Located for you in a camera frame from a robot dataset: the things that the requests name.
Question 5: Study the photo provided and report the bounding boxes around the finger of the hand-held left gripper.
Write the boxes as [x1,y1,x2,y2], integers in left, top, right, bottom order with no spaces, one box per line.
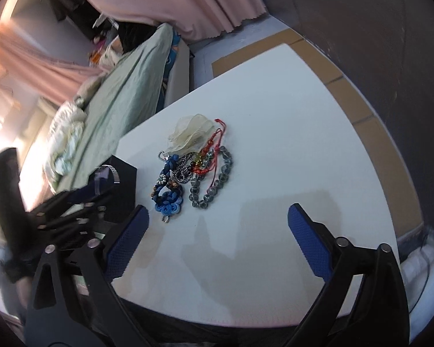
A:
[39,205,109,248]
[27,166,119,219]

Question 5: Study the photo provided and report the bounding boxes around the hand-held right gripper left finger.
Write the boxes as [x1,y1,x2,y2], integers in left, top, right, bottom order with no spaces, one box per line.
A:
[26,204,150,347]

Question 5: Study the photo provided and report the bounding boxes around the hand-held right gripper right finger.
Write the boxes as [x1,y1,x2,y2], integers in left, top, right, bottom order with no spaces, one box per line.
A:
[287,203,410,347]

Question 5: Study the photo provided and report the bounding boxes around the black jewelry box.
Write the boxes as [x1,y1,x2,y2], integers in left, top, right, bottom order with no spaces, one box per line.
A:
[100,155,138,225]

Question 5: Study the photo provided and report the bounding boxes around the blue knotted necklace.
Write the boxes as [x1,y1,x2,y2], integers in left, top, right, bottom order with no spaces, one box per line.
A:
[152,152,186,224]

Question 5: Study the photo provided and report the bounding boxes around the brown and white bead bracelet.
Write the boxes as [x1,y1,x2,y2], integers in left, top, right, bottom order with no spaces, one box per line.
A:
[152,173,171,203]

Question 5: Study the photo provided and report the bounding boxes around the silver rhinestone pendant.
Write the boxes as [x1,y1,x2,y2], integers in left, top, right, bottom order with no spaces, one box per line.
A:
[171,152,195,186]

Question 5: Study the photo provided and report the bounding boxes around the red cord bracelet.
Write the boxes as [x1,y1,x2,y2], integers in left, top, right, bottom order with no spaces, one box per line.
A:
[192,117,228,193]

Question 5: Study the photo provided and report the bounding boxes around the grey bead bracelet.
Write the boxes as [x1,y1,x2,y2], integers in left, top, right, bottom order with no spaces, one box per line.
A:
[189,145,235,210]

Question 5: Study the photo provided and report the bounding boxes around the white crumpled duvet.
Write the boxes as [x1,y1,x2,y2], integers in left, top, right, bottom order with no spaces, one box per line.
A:
[44,97,86,186]

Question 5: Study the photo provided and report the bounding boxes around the white side table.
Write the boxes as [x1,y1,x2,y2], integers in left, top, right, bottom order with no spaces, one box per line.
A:
[108,43,400,328]

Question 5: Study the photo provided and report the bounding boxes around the green bed blanket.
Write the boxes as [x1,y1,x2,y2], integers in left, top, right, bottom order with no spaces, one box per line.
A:
[66,23,175,193]

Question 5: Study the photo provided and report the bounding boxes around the pink curtain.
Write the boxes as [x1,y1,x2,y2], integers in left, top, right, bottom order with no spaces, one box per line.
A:
[56,0,271,41]
[0,16,107,104]

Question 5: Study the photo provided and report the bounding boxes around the blue printed bedsheet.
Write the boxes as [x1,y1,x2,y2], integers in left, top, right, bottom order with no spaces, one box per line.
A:
[158,31,182,113]

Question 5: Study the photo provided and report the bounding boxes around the dark hanging clothes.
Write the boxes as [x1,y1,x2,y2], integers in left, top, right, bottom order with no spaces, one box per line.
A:
[46,0,96,23]

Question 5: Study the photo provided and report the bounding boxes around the white bed frame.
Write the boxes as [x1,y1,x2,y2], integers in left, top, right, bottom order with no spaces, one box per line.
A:
[164,39,193,108]

